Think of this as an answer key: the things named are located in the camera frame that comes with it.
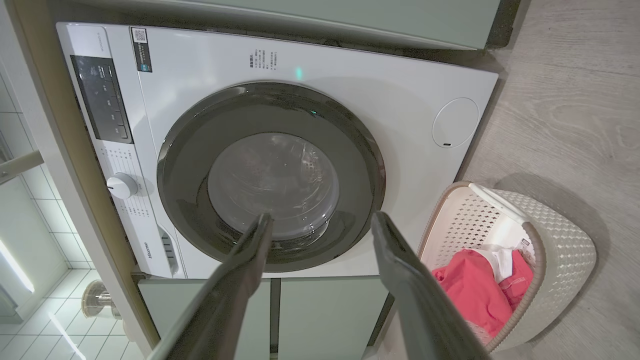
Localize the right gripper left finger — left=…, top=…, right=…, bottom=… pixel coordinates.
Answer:
left=147, top=212, right=275, bottom=360

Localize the beige countertop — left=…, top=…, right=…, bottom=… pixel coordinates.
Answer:
left=10, top=0, right=161, bottom=356

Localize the black QR code sticker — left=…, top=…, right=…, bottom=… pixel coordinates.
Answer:
left=130, top=26, right=153, bottom=74

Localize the round white filter cover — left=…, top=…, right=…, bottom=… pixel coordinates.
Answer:
left=432, top=97, right=480, bottom=149

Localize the dark washing machine control panel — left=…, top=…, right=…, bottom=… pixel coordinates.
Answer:
left=70, top=54, right=133, bottom=145

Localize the metal rail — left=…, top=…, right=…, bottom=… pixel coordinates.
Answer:
left=0, top=150, right=45, bottom=187

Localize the white washer dial knob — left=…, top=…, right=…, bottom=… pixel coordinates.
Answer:
left=106, top=172, right=138, bottom=200

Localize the cream perforated laundry basket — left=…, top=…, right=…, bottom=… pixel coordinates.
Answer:
left=417, top=181, right=598, bottom=353

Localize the white garment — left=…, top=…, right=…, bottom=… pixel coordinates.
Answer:
left=462, top=244, right=532, bottom=285

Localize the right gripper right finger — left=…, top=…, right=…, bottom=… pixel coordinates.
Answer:
left=371, top=211, right=493, bottom=360

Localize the round dark washer door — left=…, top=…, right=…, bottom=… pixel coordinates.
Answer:
left=156, top=81, right=387, bottom=273

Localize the white detergent drawer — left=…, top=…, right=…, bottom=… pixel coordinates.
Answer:
left=145, top=220, right=187, bottom=279

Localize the white front-load washing machine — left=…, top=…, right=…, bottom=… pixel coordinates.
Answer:
left=56, top=21, right=500, bottom=281

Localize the chrome round fixture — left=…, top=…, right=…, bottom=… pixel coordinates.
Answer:
left=81, top=280, right=123, bottom=321

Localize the red garment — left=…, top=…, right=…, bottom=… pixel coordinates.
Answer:
left=431, top=248, right=535, bottom=339

